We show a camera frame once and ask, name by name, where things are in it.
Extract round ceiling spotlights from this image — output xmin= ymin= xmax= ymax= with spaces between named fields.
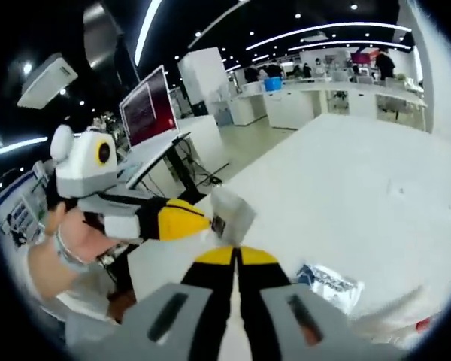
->
xmin=20 ymin=2 xmax=360 ymax=108

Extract pale blue face mask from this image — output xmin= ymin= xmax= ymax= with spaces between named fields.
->
xmin=54 ymin=229 xmax=93 ymax=275

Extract blue bin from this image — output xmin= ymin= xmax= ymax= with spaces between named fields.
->
xmin=262 ymin=77 xmax=283 ymax=93

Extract clear plastic wrapper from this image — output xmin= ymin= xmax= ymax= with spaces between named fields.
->
xmin=296 ymin=262 xmax=365 ymax=314

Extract person's left hand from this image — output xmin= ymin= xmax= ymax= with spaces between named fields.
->
xmin=65 ymin=214 xmax=141 ymax=263

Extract blue white signboard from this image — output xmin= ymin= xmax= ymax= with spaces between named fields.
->
xmin=0 ymin=168 xmax=48 ymax=249

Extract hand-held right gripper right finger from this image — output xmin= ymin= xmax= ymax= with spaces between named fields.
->
xmin=235 ymin=246 xmax=407 ymax=361

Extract white ceiling air conditioner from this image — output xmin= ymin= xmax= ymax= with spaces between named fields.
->
xmin=17 ymin=52 xmax=79 ymax=110

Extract white laptop red screen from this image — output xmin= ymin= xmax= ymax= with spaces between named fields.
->
xmin=116 ymin=64 xmax=192 ymax=189

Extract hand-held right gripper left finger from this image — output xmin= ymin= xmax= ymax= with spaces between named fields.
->
xmin=65 ymin=246 xmax=236 ymax=361

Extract ceiling light strips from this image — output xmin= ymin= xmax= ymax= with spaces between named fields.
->
xmin=0 ymin=0 xmax=414 ymax=159

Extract clear skincare sachet blue label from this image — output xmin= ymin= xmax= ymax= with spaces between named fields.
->
xmin=209 ymin=187 xmax=257 ymax=246

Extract person's head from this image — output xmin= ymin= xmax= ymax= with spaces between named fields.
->
xmin=43 ymin=180 xmax=83 ymax=241

